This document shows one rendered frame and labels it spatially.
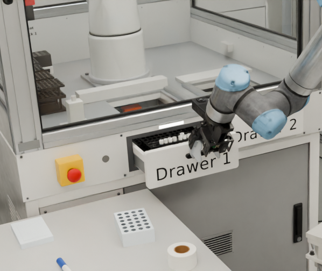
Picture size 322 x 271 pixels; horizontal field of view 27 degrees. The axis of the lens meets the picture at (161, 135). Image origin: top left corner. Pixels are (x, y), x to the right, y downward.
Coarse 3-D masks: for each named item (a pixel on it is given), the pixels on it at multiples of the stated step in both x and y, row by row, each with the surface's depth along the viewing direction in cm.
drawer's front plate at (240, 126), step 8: (296, 112) 218; (232, 120) 209; (240, 120) 210; (288, 120) 217; (296, 120) 219; (240, 128) 211; (248, 128) 212; (288, 128) 218; (296, 128) 220; (248, 136) 213; (280, 136) 218; (240, 144) 213; (248, 144) 214
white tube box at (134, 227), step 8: (120, 216) 180; (128, 216) 180; (136, 216) 179; (144, 216) 179; (120, 224) 176; (128, 224) 175; (136, 224) 175; (144, 224) 175; (120, 232) 173; (128, 232) 171; (136, 232) 171; (144, 232) 172; (152, 232) 172; (128, 240) 172; (136, 240) 172; (144, 240) 173; (152, 240) 173
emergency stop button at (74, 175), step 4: (68, 172) 187; (72, 172) 186; (76, 172) 187; (80, 172) 188; (68, 176) 186; (72, 176) 186; (76, 176) 187; (80, 176) 188; (72, 180) 187; (76, 180) 188
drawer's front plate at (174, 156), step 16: (176, 144) 190; (144, 160) 187; (160, 160) 188; (176, 160) 190; (192, 160) 192; (208, 160) 194; (224, 160) 196; (160, 176) 189; (176, 176) 191; (192, 176) 194
